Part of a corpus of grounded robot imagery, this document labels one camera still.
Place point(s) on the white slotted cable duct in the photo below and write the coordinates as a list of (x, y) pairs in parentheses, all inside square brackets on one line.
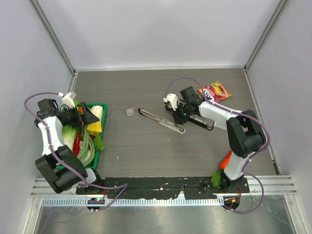
[(88, 202)]

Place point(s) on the orange candy bag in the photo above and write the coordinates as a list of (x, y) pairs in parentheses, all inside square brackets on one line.
[(215, 91)]

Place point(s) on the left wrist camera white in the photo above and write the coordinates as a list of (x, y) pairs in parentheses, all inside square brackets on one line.
[(68, 99)]

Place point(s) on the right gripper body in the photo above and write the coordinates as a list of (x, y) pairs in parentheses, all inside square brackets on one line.
[(182, 113)]

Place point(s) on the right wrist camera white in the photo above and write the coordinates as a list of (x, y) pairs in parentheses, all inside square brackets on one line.
[(171, 100)]

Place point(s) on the orange toy carrot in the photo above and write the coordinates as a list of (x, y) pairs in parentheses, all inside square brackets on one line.
[(225, 161)]

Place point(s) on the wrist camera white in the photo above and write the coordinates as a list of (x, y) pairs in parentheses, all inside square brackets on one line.
[(171, 100), (68, 99)]

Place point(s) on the green plastic tray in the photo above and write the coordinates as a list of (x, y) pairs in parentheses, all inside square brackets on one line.
[(87, 155)]

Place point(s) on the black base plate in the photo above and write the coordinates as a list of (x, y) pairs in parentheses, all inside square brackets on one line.
[(162, 188)]

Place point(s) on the red white staple box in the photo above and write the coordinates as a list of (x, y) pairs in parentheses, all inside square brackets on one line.
[(130, 111)]

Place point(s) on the red toy chili pepper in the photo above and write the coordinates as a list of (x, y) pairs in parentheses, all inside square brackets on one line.
[(76, 147)]

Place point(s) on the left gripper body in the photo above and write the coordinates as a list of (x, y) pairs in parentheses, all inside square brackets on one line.
[(71, 117)]

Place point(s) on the green toy leaf sprig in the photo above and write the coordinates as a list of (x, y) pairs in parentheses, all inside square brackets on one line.
[(98, 144)]

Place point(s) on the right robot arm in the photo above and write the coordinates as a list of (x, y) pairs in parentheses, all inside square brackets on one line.
[(244, 132)]

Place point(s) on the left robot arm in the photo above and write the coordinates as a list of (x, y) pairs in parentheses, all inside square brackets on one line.
[(59, 165)]

